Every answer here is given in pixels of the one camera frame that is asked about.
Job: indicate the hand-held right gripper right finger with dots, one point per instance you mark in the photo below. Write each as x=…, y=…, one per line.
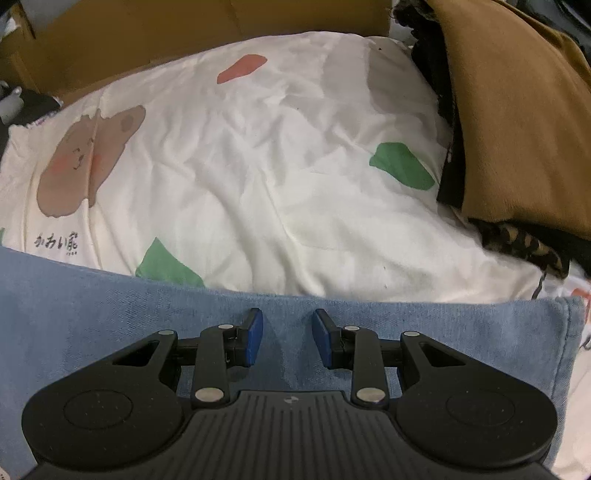
x=322, y=339

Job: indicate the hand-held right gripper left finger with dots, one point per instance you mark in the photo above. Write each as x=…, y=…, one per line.
x=254, y=337

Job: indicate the blue denim pants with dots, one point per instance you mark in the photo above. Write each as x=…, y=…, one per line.
x=92, y=323

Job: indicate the cream bear print blanket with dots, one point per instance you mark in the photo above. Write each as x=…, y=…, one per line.
x=277, y=161

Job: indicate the leopard print cloth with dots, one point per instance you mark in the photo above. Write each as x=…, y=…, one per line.
x=521, y=244

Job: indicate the black knit cloth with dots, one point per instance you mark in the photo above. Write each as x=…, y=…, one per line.
x=438, y=83

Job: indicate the brown folded cloth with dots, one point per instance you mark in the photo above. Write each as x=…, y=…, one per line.
x=521, y=129

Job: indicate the low open cardboard box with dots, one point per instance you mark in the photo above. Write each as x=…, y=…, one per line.
x=184, y=32

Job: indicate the grey neck pillow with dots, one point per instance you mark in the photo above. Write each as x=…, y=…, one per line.
x=9, y=104

